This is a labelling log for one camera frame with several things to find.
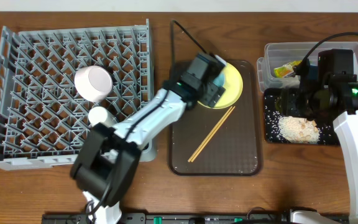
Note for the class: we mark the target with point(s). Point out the grey plastic dishwasher rack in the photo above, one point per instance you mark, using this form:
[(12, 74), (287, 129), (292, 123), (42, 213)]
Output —
[(43, 119)]

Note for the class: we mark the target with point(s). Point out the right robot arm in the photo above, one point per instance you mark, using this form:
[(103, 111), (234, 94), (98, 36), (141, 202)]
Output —
[(328, 93)]

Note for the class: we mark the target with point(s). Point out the pink small bowl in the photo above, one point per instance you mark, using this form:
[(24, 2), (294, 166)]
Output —
[(93, 83)]

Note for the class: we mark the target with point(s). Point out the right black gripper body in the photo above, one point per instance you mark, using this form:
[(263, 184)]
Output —
[(297, 104)]

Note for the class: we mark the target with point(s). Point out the light blue bowl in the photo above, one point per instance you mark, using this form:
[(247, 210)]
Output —
[(219, 81)]

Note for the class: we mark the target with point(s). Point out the food scraps in bowl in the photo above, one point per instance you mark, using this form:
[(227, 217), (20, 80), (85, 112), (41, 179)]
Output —
[(298, 130)]

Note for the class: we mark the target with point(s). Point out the white paper cup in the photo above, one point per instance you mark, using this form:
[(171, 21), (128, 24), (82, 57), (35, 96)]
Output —
[(101, 115)]

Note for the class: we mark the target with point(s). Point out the dark brown serving tray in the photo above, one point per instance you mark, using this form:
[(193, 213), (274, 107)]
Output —
[(234, 150)]

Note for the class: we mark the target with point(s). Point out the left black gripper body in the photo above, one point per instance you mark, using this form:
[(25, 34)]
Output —
[(214, 92)]

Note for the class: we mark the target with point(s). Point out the black rectangular waste bin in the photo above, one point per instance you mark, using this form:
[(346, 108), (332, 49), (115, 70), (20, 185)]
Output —
[(272, 124)]

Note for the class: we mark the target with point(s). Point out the green orange snack wrapper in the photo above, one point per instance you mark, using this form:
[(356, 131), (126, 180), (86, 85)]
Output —
[(287, 70)]

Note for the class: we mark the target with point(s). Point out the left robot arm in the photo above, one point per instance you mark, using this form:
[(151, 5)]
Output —
[(106, 165)]

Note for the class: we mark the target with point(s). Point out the yellow round plate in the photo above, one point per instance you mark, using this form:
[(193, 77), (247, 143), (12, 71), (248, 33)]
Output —
[(233, 85)]

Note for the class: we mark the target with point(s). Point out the clear plastic waste bin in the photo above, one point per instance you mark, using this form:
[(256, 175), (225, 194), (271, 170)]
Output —
[(278, 54)]

